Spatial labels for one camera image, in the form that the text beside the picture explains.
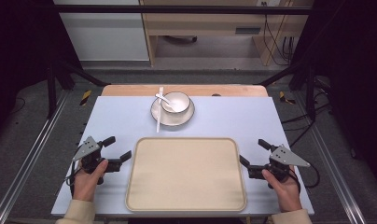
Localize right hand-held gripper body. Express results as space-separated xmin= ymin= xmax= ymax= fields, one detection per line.
xmin=247 ymin=144 xmax=312 ymax=189

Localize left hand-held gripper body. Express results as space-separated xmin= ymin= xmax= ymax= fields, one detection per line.
xmin=72 ymin=135 xmax=122 ymax=175

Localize person's right hand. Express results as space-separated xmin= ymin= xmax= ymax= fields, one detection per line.
xmin=261 ymin=165 xmax=303 ymax=214

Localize person's left hand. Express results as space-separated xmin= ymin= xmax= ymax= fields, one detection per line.
xmin=71 ymin=159 xmax=109 ymax=203

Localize yellow black floor tape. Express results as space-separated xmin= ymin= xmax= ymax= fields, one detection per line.
xmin=79 ymin=90 xmax=92 ymax=106
xmin=278 ymin=91 xmax=297 ymax=105

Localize white chopstick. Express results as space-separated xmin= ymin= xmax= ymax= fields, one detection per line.
xmin=155 ymin=86 xmax=163 ymax=133

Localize white spoon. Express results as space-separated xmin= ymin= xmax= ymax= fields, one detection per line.
xmin=157 ymin=86 xmax=165 ymax=133
xmin=154 ymin=92 xmax=175 ymax=108

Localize wooden table board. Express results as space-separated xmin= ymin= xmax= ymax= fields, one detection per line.
xmin=101 ymin=84 xmax=269 ymax=98

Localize white plate dark rim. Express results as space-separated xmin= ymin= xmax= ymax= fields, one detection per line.
xmin=149 ymin=95 xmax=196 ymax=128

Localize beige rectangular tray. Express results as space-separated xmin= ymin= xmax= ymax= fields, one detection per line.
xmin=124 ymin=136 xmax=248 ymax=213

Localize black metal stand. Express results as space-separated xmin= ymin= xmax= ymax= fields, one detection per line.
xmin=46 ymin=59 xmax=111 ymax=119
xmin=258 ymin=60 xmax=317 ymax=122

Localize white bowl dark rim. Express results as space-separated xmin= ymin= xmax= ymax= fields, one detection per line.
xmin=160 ymin=91 xmax=191 ymax=115

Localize white cabinet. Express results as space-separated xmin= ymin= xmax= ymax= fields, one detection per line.
xmin=52 ymin=0 xmax=150 ymax=63

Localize dark curtain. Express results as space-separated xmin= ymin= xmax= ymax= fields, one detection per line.
xmin=290 ymin=0 xmax=377 ymax=190
xmin=0 ymin=0 xmax=83 ymax=138

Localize black chair base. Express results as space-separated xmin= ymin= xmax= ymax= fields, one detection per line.
xmin=162 ymin=35 xmax=199 ymax=45

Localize light wooden desk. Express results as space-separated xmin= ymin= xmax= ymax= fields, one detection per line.
xmin=139 ymin=0 xmax=312 ymax=67

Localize black floor cable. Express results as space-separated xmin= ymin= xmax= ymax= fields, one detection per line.
xmin=281 ymin=102 xmax=332 ymax=148

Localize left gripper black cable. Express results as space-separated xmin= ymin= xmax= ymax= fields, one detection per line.
xmin=63 ymin=161 xmax=82 ymax=198

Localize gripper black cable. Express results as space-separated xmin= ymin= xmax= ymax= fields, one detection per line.
xmin=292 ymin=162 xmax=321 ymax=189
xmin=63 ymin=161 xmax=82 ymax=198

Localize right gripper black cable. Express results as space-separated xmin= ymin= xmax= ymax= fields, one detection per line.
xmin=292 ymin=162 xmax=321 ymax=189

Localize aluminium floor rail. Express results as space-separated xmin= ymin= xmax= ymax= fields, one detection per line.
xmin=0 ymin=90 xmax=71 ymax=224
xmin=293 ymin=91 xmax=368 ymax=224

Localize black hanging cables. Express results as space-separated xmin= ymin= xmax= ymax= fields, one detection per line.
xmin=260 ymin=1 xmax=298 ymax=67

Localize black horizontal frame bar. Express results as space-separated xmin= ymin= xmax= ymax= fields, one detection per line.
xmin=54 ymin=4 xmax=314 ymax=16

